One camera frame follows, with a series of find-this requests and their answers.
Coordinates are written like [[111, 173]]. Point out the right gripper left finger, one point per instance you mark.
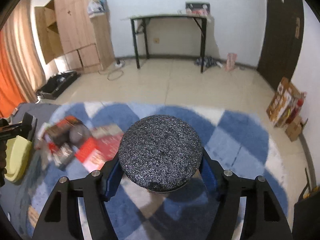
[[60, 217]]

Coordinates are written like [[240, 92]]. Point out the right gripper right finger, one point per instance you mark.
[[264, 217]]

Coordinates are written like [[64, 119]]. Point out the red cigarette pack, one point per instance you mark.
[[95, 152]]

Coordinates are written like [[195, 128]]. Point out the black sponge puff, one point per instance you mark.
[[160, 153]]

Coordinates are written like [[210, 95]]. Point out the yellow plastic basin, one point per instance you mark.
[[18, 150]]

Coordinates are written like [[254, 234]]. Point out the black open case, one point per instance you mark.
[[57, 84]]

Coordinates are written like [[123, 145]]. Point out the orange curtain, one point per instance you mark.
[[21, 70]]

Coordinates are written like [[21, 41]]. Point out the pink bag on floor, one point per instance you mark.
[[230, 62]]

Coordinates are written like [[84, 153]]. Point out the wooden wardrobe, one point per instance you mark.
[[68, 38]]

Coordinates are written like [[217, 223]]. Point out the dark brown door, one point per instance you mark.
[[283, 40]]

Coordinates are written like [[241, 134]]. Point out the black folding table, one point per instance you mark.
[[169, 36]]

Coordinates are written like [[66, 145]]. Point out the picture box on table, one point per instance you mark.
[[199, 8]]

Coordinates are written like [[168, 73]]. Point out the printed cardboard box by wall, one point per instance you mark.
[[286, 103]]

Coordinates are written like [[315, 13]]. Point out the white power strip with cable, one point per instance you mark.
[[115, 72]]

